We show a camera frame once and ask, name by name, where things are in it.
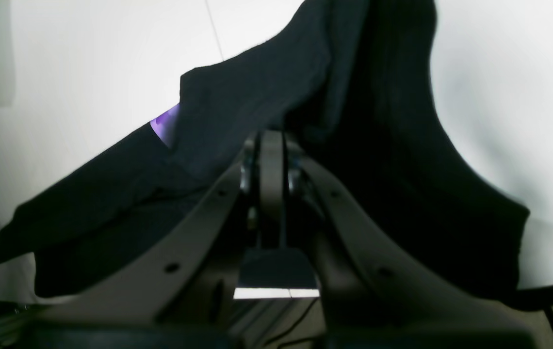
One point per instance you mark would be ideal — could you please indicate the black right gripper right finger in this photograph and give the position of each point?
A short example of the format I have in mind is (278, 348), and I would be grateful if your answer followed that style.
(374, 295)

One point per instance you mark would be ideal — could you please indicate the black T-shirt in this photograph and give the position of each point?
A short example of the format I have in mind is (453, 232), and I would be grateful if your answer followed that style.
(350, 79)

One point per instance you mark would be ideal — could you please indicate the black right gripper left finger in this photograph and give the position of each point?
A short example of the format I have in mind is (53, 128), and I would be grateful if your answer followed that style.
(178, 294)

